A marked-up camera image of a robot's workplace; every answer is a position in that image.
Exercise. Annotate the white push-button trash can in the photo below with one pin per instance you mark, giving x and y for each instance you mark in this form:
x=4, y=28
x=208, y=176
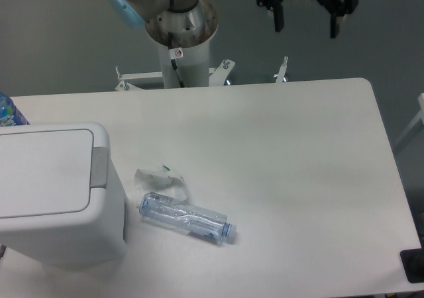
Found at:
x=62, y=201

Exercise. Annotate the crumpled white paper wrapper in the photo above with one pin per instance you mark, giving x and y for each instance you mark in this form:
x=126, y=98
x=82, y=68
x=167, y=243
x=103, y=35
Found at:
x=165, y=181

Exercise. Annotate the crushed clear plastic bottle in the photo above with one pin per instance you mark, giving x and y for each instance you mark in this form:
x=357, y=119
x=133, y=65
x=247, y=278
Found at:
x=191, y=218

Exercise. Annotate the black device at table edge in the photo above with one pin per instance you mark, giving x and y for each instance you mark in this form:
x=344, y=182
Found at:
x=412, y=261

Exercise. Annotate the blue labelled water bottle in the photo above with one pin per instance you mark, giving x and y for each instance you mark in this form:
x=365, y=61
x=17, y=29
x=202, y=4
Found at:
x=10, y=114

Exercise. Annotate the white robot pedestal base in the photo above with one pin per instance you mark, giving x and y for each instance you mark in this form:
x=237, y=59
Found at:
x=183, y=44

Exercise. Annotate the white frame at right edge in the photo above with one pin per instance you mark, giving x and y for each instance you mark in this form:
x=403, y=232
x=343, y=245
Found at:
x=413, y=128

